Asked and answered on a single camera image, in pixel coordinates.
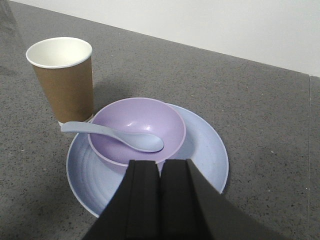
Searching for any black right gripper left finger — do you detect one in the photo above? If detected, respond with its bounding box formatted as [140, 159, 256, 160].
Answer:
[84, 160, 160, 240]

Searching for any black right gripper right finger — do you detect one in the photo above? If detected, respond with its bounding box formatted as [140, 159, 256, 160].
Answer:
[160, 159, 285, 240]

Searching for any light blue plastic spoon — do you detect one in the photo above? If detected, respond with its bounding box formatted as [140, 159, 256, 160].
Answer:
[60, 121, 164, 153]

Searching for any purple plastic bowl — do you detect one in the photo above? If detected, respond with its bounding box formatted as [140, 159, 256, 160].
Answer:
[88, 97, 187, 170]

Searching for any brown paper cup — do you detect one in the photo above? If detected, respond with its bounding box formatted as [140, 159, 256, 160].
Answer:
[25, 37, 94, 125]

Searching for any light blue plastic plate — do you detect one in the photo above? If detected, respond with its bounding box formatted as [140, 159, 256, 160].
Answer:
[66, 105, 229, 217]

